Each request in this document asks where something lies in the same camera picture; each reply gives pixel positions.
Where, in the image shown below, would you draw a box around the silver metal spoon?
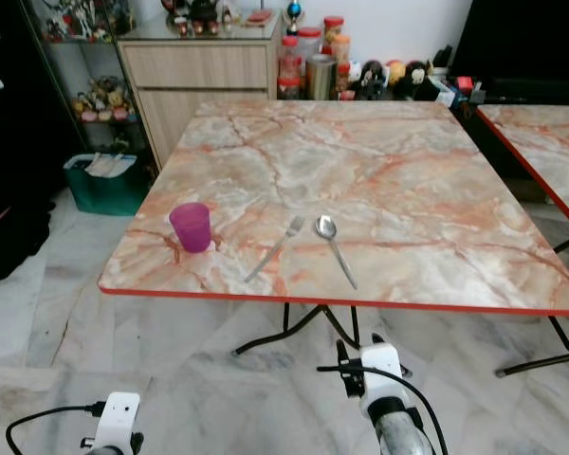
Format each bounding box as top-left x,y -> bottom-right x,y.
315,215 -> 359,290

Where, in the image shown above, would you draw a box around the silver metal fork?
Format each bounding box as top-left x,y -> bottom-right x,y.
246,215 -> 306,283

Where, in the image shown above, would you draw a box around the large marble folding table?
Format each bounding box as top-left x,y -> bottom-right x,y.
99,98 -> 569,378

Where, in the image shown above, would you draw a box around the purple plastic cup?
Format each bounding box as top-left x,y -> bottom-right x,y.
169,202 -> 212,254

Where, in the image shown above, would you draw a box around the black hanging clothes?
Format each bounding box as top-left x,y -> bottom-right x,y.
0,0 -> 65,282

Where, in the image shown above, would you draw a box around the short red lid jar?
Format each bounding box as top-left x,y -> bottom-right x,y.
277,77 -> 302,100

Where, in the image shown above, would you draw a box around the shiny metal canister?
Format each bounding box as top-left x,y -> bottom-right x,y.
305,54 -> 339,101

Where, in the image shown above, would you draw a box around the small marble table red rim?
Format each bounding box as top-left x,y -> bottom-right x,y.
476,103 -> 569,276

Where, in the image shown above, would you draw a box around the green storage bin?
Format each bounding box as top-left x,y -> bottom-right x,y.
64,152 -> 149,217

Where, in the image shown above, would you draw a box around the white papers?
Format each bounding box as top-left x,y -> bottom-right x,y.
85,154 -> 138,180

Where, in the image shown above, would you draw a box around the tall red lid jar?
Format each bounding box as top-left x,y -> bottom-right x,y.
279,36 -> 302,82

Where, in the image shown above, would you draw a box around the light wooden cabinet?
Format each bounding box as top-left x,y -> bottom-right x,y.
117,36 -> 283,170

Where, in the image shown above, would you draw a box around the wide red lid jar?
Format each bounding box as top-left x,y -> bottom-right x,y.
297,27 -> 323,57

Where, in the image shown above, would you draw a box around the orange snack jar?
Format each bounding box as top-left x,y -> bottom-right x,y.
323,14 -> 345,40

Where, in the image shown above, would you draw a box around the blue ball trophy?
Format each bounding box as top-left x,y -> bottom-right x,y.
284,0 -> 303,36

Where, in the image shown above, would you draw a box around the plush toy group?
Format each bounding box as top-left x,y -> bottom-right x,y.
72,77 -> 139,123

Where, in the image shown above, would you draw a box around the black television screen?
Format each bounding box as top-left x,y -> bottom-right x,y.
450,0 -> 569,105

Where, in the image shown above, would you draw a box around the glass display shelf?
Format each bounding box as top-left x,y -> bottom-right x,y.
27,0 -> 155,157

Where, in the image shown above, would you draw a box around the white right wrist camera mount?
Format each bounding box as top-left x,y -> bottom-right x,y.
358,342 -> 411,420

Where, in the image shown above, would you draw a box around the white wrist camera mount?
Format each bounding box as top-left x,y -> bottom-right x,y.
92,391 -> 142,455
358,342 -> 411,420

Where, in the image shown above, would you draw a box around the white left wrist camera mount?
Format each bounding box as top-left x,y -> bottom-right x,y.
92,391 -> 142,455

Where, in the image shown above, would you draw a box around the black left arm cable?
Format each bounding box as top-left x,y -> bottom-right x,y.
7,402 -> 107,455

